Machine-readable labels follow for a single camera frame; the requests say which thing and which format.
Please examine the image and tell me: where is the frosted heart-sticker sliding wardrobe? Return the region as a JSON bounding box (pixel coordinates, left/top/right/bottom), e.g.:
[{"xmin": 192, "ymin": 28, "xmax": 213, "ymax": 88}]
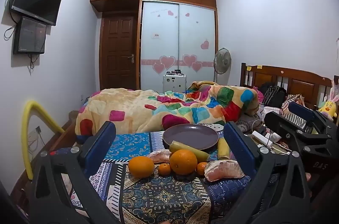
[{"xmin": 140, "ymin": 0, "xmax": 218, "ymax": 89}]

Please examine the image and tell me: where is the large orange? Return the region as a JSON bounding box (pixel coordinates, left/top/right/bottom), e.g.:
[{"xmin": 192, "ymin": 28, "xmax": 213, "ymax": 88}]
[
  {"xmin": 128, "ymin": 156, "xmax": 155, "ymax": 178},
  {"xmin": 169, "ymin": 149, "xmax": 198, "ymax": 176}
]

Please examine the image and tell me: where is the yellow foam tube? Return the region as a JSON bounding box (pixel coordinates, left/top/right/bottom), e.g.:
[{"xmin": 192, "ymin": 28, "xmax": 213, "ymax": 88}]
[{"xmin": 22, "ymin": 100, "xmax": 65, "ymax": 179}]

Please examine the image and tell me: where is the white wall socket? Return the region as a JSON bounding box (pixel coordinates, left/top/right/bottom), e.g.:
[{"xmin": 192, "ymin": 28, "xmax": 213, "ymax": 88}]
[{"xmin": 28, "ymin": 125, "xmax": 43, "ymax": 141}]

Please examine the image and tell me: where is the brown wooden door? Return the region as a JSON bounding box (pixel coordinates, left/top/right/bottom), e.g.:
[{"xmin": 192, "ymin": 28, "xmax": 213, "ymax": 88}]
[{"xmin": 100, "ymin": 11, "xmax": 140, "ymax": 90}]

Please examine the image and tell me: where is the black backpack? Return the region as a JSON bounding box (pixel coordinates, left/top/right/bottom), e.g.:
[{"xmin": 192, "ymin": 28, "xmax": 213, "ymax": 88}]
[{"xmin": 261, "ymin": 82, "xmax": 287, "ymax": 108}]

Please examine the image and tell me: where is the white power strip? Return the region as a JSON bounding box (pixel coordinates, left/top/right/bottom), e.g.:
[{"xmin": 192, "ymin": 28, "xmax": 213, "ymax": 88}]
[{"xmin": 251, "ymin": 130, "xmax": 282, "ymax": 147}]

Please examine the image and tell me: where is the small tangerine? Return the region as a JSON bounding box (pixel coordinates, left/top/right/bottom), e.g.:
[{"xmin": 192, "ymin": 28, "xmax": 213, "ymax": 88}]
[
  {"xmin": 196, "ymin": 162, "xmax": 208, "ymax": 176},
  {"xmin": 158, "ymin": 163, "xmax": 171, "ymax": 176}
]

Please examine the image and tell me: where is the patchwork patterned bed sheet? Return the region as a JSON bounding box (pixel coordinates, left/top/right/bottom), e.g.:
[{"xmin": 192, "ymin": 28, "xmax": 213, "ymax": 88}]
[{"xmin": 50, "ymin": 123, "xmax": 278, "ymax": 224}]

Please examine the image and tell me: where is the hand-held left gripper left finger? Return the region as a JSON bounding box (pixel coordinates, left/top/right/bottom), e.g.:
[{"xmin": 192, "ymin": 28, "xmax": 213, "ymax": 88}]
[{"xmin": 26, "ymin": 121, "xmax": 125, "ymax": 224}]

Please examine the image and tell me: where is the wooden bed side rail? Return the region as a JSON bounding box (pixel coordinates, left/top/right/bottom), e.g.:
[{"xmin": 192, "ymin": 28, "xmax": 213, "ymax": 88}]
[{"xmin": 11, "ymin": 118, "xmax": 78, "ymax": 195}]

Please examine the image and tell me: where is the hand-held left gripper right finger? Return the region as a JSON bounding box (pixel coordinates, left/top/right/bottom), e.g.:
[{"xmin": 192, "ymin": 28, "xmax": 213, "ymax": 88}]
[{"xmin": 224, "ymin": 121, "xmax": 316, "ymax": 224}]

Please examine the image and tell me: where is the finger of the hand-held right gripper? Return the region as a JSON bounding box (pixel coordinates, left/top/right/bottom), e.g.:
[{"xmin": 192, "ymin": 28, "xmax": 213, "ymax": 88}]
[
  {"xmin": 287, "ymin": 101, "xmax": 335, "ymax": 134},
  {"xmin": 264, "ymin": 111, "xmax": 326, "ymax": 154}
]

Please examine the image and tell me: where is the yellow plush toy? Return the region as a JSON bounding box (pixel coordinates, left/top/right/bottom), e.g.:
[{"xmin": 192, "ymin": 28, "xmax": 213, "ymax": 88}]
[{"xmin": 318, "ymin": 86, "xmax": 339, "ymax": 122}]

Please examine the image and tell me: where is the small black wall monitor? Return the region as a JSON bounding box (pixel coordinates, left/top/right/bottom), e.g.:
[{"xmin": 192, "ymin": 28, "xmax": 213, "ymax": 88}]
[{"xmin": 13, "ymin": 16, "xmax": 47, "ymax": 55}]

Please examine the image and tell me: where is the wooden bed headboard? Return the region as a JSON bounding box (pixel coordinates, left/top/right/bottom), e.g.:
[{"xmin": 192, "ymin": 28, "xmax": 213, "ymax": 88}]
[{"xmin": 240, "ymin": 63, "xmax": 333, "ymax": 110}]

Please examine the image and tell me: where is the peeled pomelo segment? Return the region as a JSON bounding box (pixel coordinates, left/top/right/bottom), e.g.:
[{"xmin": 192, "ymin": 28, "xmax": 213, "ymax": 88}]
[
  {"xmin": 204, "ymin": 159, "xmax": 245, "ymax": 182},
  {"xmin": 146, "ymin": 149, "xmax": 172, "ymax": 163}
]

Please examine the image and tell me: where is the purple round plate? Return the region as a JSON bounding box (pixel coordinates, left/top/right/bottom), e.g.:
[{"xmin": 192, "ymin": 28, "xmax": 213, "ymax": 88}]
[{"xmin": 162, "ymin": 124, "xmax": 219, "ymax": 151}]

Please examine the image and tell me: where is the colourful checked blanket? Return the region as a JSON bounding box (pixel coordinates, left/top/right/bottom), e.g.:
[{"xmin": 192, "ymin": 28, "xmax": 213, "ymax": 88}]
[{"xmin": 75, "ymin": 81, "xmax": 260, "ymax": 137}]

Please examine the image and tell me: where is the standing electric fan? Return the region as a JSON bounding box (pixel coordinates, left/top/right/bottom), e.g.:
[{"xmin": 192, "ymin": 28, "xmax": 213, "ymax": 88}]
[{"xmin": 213, "ymin": 48, "xmax": 232, "ymax": 84}]

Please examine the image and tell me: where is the black television cable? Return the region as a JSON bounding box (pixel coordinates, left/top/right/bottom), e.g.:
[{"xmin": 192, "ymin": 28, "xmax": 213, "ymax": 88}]
[{"xmin": 3, "ymin": 25, "xmax": 17, "ymax": 40}]

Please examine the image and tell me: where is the white hard suitcase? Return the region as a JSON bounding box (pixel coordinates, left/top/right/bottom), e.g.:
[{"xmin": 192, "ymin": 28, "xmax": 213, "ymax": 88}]
[{"xmin": 163, "ymin": 74, "xmax": 187, "ymax": 93}]

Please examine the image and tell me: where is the tan sugarcane piece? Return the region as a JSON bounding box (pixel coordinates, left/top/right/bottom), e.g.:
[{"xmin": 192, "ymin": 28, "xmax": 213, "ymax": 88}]
[{"xmin": 217, "ymin": 137, "xmax": 230, "ymax": 160}]

